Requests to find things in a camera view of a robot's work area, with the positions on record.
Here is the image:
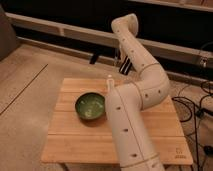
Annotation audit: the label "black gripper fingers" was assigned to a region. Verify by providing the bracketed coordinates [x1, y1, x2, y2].
[119, 57, 132, 75]

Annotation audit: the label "bamboo wooden board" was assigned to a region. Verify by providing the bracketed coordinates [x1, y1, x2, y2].
[41, 78, 193, 165]

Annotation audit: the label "grey metal rail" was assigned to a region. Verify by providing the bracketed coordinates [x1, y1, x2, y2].
[6, 12, 213, 68]

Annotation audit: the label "black bracket on rail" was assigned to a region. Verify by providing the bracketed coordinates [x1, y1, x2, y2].
[89, 53, 99, 64]

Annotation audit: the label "black cables on floor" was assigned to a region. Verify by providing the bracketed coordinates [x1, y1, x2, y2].
[171, 79, 213, 171]

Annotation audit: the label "green ceramic cup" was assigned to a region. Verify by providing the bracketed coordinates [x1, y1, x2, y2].
[75, 92, 105, 120]

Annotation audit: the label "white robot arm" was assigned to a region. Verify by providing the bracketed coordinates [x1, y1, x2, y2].
[105, 14, 170, 171]

